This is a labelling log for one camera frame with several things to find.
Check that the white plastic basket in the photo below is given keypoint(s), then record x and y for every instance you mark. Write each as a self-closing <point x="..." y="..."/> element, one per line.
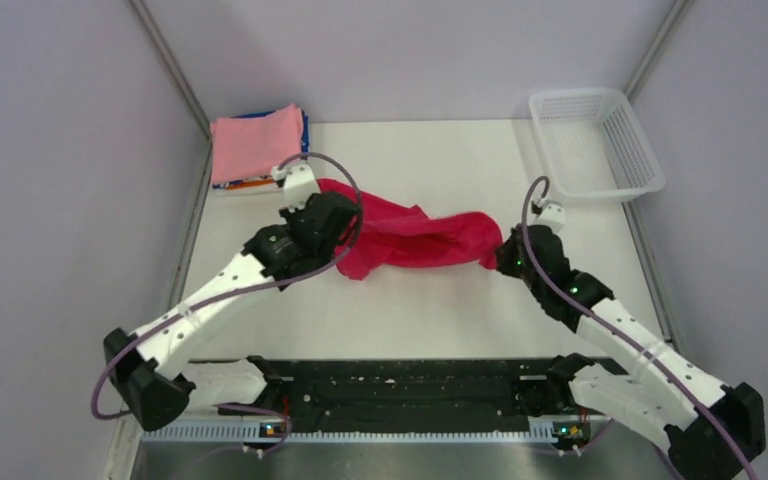
<point x="593" y="147"/>

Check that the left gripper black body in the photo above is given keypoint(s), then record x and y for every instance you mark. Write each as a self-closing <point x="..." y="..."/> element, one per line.
<point x="293" y="216"/>

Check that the pink folded t shirt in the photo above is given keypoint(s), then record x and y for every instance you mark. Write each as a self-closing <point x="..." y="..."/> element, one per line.
<point x="251" y="146"/>

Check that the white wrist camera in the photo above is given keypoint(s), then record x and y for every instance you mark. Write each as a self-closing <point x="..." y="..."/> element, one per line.
<point x="297" y="182"/>
<point x="548" y="213"/>

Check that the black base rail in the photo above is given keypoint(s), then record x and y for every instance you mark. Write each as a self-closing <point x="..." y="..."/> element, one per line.
<point x="412" y="396"/>

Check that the crimson red t shirt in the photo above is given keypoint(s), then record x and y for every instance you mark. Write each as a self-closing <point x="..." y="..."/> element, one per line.
<point x="406" y="237"/>

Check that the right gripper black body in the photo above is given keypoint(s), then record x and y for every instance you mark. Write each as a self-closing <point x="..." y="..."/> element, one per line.
<point x="509" y="262"/>

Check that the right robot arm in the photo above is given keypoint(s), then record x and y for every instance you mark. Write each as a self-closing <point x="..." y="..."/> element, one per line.
<point x="705" y="427"/>

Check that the blue folded t shirt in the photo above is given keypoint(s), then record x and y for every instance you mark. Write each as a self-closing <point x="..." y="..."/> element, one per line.
<point x="304" y="132"/>

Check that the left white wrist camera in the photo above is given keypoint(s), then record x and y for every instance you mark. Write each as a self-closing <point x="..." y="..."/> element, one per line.
<point x="297" y="182"/>

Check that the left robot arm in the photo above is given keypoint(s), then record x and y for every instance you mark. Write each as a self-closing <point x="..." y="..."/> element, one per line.
<point x="152" y="369"/>

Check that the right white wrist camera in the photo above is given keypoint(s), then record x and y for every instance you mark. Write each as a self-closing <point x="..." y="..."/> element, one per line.
<point x="548" y="213"/>

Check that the white folded t shirt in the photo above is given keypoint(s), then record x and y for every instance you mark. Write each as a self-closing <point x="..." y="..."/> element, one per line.
<point x="257" y="191"/>

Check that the orange folded t shirt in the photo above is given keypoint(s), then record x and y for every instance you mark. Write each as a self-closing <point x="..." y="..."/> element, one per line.
<point x="248" y="183"/>

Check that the white cable duct strip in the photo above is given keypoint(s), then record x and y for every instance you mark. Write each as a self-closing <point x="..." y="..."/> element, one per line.
<point x="206" y="431"/>

